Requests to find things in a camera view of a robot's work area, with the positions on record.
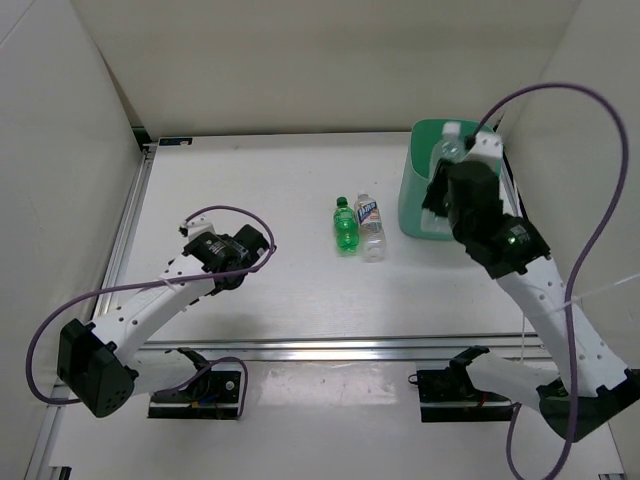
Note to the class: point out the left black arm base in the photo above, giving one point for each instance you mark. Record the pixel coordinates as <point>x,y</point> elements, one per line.
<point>217,391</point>

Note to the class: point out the green plastic soda bottle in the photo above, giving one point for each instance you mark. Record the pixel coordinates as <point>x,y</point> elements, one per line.
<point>345,227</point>

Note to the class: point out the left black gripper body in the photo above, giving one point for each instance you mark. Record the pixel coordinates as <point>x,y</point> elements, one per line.
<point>223,286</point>

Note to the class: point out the clear bottle white blue label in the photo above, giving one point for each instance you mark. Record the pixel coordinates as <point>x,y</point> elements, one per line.
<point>370,227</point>

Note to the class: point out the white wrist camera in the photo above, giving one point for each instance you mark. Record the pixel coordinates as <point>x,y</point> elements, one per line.
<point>191,229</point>
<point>486,146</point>

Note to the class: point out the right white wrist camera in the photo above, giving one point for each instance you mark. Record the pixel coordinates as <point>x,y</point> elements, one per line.
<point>486,146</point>

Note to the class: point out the green plastic bin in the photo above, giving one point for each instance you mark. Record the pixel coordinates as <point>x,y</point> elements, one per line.
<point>424,135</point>

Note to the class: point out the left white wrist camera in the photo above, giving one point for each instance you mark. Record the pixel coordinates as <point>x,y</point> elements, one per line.
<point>191,229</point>

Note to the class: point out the tall clear plastic bottle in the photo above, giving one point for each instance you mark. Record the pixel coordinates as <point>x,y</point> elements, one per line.
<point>449,147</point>

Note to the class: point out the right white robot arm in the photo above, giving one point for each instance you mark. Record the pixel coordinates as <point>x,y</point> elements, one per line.
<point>589,385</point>

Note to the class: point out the aluminium front rail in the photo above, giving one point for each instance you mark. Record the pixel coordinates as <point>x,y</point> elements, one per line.
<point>413,348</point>

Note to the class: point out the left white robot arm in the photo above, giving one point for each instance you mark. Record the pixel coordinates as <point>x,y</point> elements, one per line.
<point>102,363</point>

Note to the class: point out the aluminium left rail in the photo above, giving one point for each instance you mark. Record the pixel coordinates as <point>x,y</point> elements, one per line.
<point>117,265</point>

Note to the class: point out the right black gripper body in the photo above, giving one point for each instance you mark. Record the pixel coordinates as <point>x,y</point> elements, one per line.
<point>459,227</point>

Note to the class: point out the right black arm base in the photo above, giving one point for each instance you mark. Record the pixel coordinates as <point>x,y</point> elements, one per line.
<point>448,395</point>

